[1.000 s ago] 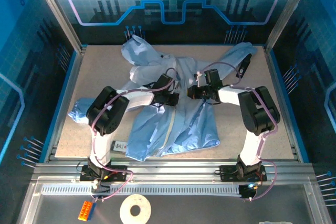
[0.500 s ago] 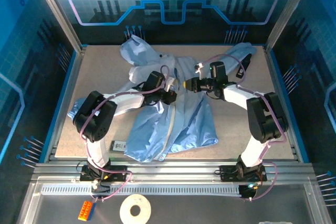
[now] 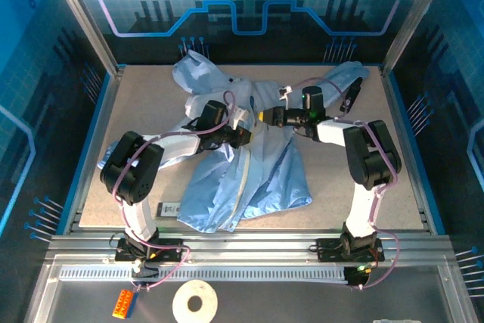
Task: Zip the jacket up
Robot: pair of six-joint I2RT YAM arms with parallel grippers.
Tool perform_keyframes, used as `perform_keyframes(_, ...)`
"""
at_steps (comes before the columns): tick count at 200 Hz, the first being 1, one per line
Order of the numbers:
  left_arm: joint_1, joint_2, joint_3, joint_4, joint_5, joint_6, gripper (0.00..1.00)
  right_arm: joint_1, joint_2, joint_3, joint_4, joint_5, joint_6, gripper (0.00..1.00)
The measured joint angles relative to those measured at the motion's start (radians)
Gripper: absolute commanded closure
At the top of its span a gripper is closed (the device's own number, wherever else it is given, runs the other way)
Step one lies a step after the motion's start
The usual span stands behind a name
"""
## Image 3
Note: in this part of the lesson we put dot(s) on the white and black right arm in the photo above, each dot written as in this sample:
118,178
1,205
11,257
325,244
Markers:
370,156

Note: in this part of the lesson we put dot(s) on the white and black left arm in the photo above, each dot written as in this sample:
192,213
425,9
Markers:
128,171

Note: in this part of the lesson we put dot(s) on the orange and blue toy brick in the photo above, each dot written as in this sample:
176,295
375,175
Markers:
123,302

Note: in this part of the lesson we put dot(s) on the aluminium frame post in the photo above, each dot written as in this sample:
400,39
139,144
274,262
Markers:
83,16
416,16

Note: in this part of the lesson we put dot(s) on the small white card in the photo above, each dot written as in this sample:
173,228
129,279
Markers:
167,209

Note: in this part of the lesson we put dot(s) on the black stapler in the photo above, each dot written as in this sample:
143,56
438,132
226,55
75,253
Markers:
353,92

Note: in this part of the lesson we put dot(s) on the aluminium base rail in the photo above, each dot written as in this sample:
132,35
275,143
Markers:
249,245

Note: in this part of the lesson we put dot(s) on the white tape roll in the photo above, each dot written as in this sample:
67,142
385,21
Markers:
181,300

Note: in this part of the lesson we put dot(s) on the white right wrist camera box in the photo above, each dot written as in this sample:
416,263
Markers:
285,91

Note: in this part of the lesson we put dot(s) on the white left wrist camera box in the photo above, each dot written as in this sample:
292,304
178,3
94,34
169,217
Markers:
240,115

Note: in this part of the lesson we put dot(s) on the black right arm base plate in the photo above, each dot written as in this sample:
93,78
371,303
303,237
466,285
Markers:
329,251

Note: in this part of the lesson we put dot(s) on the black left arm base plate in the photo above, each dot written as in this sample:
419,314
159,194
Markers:
170,249

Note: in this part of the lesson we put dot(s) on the light blue zip jacket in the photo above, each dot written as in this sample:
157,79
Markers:
264,171

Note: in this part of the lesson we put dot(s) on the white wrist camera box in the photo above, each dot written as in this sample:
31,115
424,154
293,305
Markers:
240,115
285,91

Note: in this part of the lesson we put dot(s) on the black controller board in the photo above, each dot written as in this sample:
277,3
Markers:
357,275
145,272

